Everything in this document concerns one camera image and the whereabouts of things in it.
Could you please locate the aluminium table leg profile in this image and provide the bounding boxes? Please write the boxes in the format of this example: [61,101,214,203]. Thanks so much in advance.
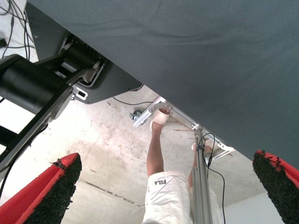
[192,125,214,224]

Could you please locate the long aluminium rail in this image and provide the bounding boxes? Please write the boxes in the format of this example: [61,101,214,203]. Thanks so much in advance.
[171,108,235,161]

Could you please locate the dark grey table cloth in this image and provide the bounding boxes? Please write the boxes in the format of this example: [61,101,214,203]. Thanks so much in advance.
[25,0,299,168]

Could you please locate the black jointed robot frame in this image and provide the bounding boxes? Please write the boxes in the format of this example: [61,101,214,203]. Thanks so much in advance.
[0,35,106,180]

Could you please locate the short aluminium rail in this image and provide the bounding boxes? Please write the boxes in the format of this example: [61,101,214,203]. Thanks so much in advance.
[132,97,172,128]

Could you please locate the white shorts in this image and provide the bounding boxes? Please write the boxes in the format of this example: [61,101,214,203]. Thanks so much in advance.
[141,170,221,224]

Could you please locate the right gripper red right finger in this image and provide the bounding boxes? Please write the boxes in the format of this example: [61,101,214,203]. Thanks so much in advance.
[252,149,299,224]

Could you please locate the grey caster wheel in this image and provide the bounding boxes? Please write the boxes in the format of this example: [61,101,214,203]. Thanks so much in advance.
[129,109,143,122]

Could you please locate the bare person leg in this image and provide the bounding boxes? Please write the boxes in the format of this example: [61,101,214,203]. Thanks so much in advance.
[146,108,172,179]
[188,149,199,189]

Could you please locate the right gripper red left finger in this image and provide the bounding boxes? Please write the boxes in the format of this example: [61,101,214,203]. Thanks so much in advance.
[0,153,82,224]

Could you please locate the thin black floor cable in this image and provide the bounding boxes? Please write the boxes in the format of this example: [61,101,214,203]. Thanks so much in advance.
[20,9,33,63]
[0,0,18,60]

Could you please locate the thin black hanging cable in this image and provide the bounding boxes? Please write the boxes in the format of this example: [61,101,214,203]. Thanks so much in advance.
[195,132,227,224]

